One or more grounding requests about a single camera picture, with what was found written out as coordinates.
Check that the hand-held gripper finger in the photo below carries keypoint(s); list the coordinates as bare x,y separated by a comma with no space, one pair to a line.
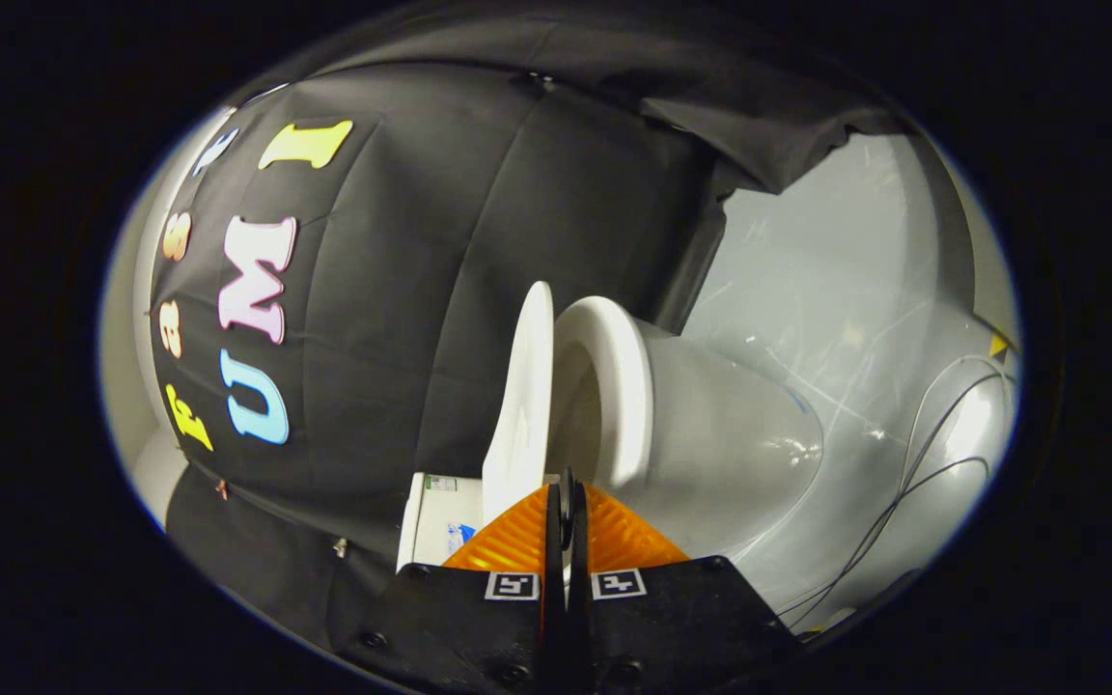
554,579
578,618

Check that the white toilet lid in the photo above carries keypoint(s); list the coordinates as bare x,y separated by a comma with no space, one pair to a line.
522,405

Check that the white toilet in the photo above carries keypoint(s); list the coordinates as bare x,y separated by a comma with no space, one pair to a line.
730,434

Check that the black backdrop cloth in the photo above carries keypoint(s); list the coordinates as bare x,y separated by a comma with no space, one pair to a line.
421,290

